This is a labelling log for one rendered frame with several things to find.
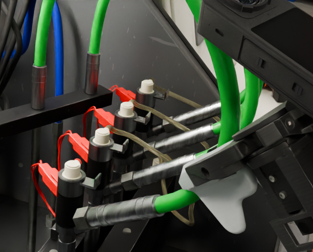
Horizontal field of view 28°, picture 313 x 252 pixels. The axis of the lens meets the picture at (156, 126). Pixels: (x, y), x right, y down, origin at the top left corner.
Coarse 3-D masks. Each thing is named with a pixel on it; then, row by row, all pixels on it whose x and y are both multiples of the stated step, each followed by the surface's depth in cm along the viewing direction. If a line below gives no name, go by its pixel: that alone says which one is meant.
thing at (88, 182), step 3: (87, 177) 64; (84, 180) 64; (87, 180) 64; (90, 180) 64; (93, 180) 64; (81, 183) 63; (84, 183) 63; (87, 183) 63; (90, 183) 63; (93, 183) 63; (99, 183) 64; (87, 186) 63; (90, 186) 63; (93, 186) 63
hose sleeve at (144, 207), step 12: (108, 204) 54; (120, 204) 53; (132, 204) 52; (144, 204) 51; (96, 216) 54; (108, 216) 54; (120, 216) 53; (132, 216) 52; (144, 216) 51; (156, 216) 51
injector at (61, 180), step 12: (60, 180) 63; (72, 180) 63; (60, 192) 64; (72, 192) 63; (60, 204) 64; (72, 204) 64; (60, 216) 65; (72, 216) 65; (60, 228) 66; (72, 228) 66; (60, 240) 67; (72, 240) 67
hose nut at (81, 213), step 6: (78, 210) 56; (84, 210) 56; (78, 216) 56; (84, 216) 55; (78, 222) 56; (84, 222) 55; (78, 228) 56; (84, 228) 56; (90, 228) 56; (96, 228) 56
